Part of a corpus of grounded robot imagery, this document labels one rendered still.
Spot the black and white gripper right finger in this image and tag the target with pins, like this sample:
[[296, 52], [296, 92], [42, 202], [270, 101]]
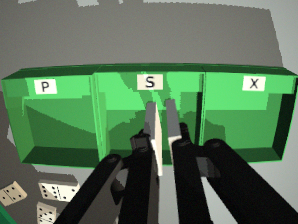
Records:
[[246, 195]]

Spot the white domino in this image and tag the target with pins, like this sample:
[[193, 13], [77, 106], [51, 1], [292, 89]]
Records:
[[46, 214], [57, 190]]

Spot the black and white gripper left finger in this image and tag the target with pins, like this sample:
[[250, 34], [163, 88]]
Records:
[[96, 203]]

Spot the cream domino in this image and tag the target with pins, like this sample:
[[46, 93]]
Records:
[[11, 193]]

